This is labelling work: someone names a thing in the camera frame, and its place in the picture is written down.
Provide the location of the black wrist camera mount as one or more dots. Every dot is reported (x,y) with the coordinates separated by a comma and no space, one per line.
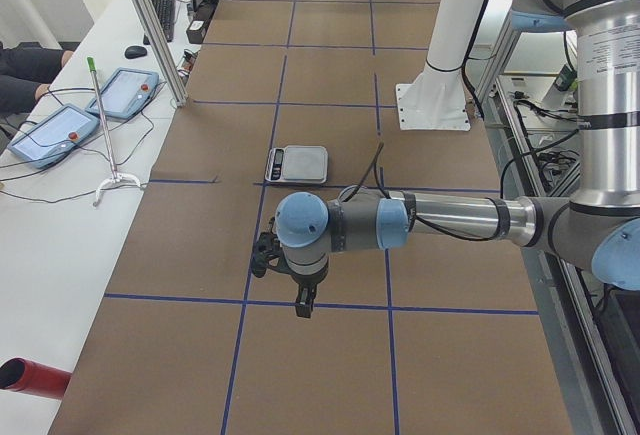
(267,253)

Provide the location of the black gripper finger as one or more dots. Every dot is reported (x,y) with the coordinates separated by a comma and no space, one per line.
(304,309)

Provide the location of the red tube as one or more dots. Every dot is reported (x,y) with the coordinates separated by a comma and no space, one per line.
(32,378)

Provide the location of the black box on table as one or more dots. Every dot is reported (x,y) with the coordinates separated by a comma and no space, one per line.
(196,32)

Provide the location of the digital kitchen scale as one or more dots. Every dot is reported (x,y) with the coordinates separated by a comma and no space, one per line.
(295,164)

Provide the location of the person's forearm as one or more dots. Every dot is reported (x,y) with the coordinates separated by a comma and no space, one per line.
(26,74)

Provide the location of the black keyboard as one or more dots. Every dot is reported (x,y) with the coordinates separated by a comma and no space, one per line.
(165,12)

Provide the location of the blue teach pendant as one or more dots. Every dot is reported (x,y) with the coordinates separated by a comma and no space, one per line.
(55,137)
(126,92)

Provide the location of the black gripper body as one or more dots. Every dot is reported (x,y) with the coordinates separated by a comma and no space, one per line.
(307,284)

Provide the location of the aluminium frame post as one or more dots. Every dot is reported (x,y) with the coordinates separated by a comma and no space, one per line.
(159,45)

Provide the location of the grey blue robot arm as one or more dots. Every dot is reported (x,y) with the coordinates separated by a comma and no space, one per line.
(595,229)

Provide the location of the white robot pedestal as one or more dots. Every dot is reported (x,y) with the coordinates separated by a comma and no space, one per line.
(437,100)

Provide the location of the near blue teach pendant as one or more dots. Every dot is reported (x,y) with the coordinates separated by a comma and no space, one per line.
(55,137)

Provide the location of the far blue teach pendant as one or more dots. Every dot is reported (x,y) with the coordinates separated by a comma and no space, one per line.
(126,92)

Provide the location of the black computer mouse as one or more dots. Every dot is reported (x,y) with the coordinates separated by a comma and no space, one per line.
(135,52)

